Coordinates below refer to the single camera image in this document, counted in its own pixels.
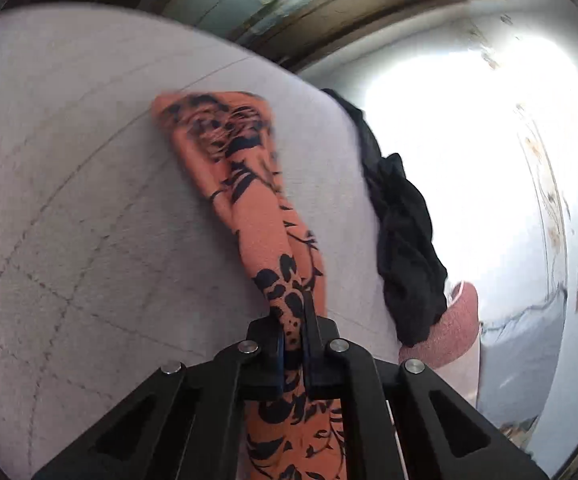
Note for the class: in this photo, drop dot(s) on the pink quilted bed cover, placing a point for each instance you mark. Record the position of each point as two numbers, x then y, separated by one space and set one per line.
111 262

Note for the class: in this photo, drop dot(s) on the black clothes pile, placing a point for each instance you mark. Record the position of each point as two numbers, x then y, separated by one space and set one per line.
413 275

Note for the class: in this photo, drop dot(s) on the grey blue pillow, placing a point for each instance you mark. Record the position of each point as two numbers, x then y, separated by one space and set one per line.
519 356

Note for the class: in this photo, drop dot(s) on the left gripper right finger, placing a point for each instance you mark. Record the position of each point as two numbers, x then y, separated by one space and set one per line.
402 421

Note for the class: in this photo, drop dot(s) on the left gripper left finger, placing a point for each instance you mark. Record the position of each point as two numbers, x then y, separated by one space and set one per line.
181 422

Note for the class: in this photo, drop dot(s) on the pink quilted bolster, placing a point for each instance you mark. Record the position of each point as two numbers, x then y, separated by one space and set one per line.
452 349

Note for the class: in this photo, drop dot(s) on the orange black floral shirt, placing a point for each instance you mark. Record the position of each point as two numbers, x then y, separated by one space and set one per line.
225 140

